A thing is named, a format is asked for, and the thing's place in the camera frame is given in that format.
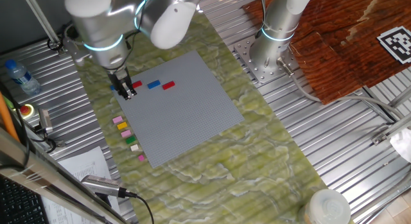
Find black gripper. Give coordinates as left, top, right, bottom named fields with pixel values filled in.
left=107, top=67, right=138, bottom=101

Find grey Lego baseplate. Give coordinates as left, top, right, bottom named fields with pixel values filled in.
left=111, top=49, right=245, bottom=169

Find printed paper sheets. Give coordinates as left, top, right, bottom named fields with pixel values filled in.
left=41, top=146, right=121, bottom=224

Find red emergency stop button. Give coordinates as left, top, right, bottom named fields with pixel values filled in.
left=12, top=103, right=35, bottom=119

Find plastic water bottle blue cap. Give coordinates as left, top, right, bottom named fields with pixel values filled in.
left=4, top=58, right=42, bottom=96

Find aluminium stand pole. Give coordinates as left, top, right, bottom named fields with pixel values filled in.
left=21, top=0, right=65, bottom=53

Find orange pole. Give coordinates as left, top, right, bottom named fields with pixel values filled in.
left=0, top=90, right=20, bottom=143

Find green marble pattern mat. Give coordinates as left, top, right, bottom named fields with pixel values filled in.
left=62, top=0, right=356, bottom=224

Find black keyboard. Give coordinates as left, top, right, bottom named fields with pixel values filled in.
left=0, top=175, right=49, bottom=224

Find white plastic jar lid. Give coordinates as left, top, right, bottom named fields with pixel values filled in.
left=301, top=188, right=352, bottom=224

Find black white fiducial marker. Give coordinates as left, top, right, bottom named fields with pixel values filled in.
left=376, top=26, right=411, bottom=65

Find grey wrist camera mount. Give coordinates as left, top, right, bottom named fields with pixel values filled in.
left=62, top=36, right=94, bottom=67

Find silver camera on mount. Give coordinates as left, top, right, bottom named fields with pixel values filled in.
left=37, top=107, right=55, bottom=135

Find black cable ring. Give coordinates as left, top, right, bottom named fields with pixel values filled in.
left=47, top=36, right=67, bottom=52

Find black camera cable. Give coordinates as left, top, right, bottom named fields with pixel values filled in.
left=127, top=191, right=155, bottom=224

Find black table cable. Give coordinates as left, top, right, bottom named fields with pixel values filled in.
left=14, top=98, right=58, bottom=169

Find metal frame bar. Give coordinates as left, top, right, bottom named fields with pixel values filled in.
left=0, top=127, right=129, bottom=224

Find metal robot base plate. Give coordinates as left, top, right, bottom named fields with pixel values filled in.
left=233, top=36, right=309, bottom=85

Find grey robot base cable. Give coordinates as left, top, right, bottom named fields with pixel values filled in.
left=276, top=56, right=405, bottom=121

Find aluminium frame profile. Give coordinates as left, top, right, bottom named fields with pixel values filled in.
left=362, top=85, right=411, bottom=146

